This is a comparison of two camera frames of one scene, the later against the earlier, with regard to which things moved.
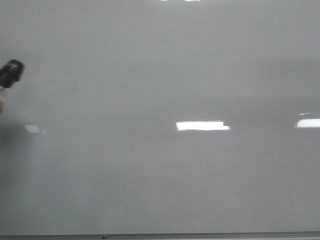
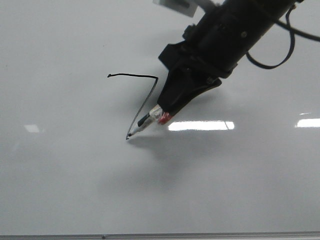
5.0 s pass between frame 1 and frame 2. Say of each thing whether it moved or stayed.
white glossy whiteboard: stayed
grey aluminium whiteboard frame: stayed
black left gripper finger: moved
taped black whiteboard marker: moved
